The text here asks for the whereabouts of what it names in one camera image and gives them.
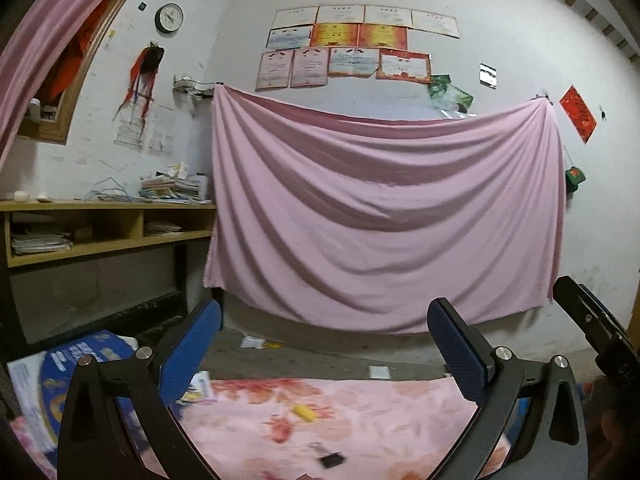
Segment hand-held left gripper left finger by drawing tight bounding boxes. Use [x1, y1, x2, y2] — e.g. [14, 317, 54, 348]
[56, 299, 223, 480]

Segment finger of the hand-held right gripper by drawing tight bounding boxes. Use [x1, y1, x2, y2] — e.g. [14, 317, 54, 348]
[552, 275, 632, 357]

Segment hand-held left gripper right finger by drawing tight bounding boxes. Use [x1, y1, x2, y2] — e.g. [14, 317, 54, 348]
[426, 297, 590, 480]

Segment blue cardboard box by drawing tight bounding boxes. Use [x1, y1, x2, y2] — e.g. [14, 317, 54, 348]
[7, 329, 146, 453]

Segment blue plastic object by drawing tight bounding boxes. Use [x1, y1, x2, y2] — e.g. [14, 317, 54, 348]
[492, 395, 533, 466]

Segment floral pink blanket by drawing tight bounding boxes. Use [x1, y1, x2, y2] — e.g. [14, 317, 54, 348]
[10, 377, 506, 480]

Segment green hat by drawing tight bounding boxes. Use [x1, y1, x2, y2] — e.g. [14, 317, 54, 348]
[565, 165, 587, 195]

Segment black binder clip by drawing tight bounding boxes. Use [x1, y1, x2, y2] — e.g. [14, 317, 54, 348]
[310, 442, 347, 468]

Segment stack of books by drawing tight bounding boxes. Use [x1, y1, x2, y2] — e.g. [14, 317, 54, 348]
[139, 162, 213, 205]

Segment pink hanging sheet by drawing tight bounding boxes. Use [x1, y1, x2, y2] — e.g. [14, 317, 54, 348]
[202, 84, 568, 336]

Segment wooden desk with shelves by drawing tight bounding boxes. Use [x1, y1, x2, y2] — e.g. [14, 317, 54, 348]
[0, 200, 218, 346]

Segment red tassel ornament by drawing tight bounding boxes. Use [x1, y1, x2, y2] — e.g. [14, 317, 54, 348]
[117, 42, 166, 121]

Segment orange cloth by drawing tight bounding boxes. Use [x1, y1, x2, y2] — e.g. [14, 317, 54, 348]
[37, 0, 111, 106]

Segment pink curtain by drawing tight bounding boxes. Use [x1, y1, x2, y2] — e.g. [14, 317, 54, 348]
[0, 0, 146, 171]

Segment tangle of blue cables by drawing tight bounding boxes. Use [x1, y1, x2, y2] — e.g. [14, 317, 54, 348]
[82, 176, 138, 203]

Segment red wall paper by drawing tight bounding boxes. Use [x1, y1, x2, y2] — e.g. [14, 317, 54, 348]
[559, 85, 598, 146]

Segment white wall papers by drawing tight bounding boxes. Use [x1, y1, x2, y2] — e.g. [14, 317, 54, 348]
[114, 105, 176, 157]

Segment light green wall photo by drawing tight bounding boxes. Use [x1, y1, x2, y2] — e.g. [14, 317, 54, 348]
[442, 82, 475, 113]

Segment wire wall shelf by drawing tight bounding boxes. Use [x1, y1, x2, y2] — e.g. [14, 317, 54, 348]
[172, 76, 226, 103]

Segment wooden window frame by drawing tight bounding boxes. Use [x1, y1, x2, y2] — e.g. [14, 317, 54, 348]
[17, 0, 161, 146]

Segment group of wall certificates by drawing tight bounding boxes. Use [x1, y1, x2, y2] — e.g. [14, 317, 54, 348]
[255, 4, 461, 92]

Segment round wall clock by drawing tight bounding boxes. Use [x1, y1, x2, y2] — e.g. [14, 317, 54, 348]
[154, 2, 185, 33]

